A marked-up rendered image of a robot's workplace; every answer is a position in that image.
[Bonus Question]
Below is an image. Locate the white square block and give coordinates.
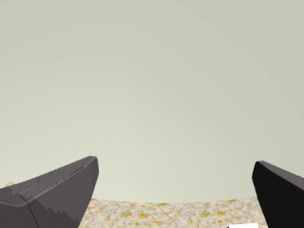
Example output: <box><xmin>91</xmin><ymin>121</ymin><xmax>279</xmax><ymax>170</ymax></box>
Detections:
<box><xmin>228</xmin><ymin>223</ymin><xmax>258</xmax><ymax>228</ymax></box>

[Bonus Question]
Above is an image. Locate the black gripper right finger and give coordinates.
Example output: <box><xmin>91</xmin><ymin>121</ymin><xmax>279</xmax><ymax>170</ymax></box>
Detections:
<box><xmin>252</xmin><ymin>161</ymin><xmax>304</xmax><ymax>228</ymax></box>

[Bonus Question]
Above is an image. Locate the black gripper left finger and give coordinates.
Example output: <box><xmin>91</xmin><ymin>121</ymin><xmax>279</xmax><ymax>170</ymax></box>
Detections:
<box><xmin>0</xmin><ymin>156</ymin><xmax>100</xmax><ymax>228</ymax></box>

